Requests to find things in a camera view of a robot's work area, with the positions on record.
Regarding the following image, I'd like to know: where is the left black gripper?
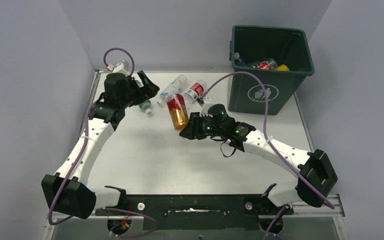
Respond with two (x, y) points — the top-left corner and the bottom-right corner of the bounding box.
(120, 71), (159, 109)

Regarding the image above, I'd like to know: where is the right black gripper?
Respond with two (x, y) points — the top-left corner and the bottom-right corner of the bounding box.
(181, 111), (225, 140)

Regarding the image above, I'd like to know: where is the green label tea bottle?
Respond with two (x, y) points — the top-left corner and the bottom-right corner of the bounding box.
(138, 99), (153, 116)

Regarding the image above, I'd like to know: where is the white blue label bottle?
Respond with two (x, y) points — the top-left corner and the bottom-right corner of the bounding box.
(156, 74), (190, 108)

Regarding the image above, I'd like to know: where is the red gold label bottle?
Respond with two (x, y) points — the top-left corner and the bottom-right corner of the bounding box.
(167, 93), (189, 131)

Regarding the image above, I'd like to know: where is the red label water bottle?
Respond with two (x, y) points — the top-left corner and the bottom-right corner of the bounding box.
(183, 79), (207, 103)

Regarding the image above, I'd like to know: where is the blue label water bottle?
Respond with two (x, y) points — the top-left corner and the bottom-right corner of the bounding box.
(233, 52), (247, 67)

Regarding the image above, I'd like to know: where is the yellow label bottle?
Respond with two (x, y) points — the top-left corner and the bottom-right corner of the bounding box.
(276, 64), (290, 72)

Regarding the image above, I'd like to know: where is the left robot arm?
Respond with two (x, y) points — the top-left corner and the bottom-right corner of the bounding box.
(41, 70), (160, 221)

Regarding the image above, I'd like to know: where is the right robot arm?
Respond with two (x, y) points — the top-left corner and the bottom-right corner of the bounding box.
(179, 104), (338, 214)

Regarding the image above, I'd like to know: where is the dark green trash bin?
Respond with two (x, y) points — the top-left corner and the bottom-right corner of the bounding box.
(227, 25), (315, 115)

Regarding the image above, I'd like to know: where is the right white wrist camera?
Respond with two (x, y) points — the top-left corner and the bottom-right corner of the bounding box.
(196, 96), (214, 117)

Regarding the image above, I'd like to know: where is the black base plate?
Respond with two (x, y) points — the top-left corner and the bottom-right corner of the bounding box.
(95, 193), (280, 231)

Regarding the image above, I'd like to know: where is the aluminium front rail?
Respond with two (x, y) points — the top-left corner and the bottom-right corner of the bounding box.
(46, 193), (345, 220)

